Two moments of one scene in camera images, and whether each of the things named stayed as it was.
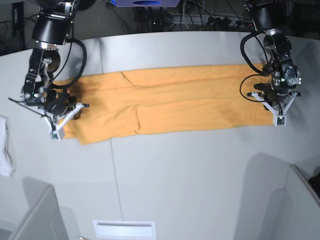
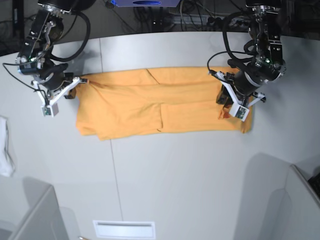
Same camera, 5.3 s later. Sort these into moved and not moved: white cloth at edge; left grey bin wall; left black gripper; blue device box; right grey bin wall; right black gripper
Moved: left black gripper; right black gripper
Not moved: white cloth at edge; left grey bin wall; right grey bin wall; blue device box
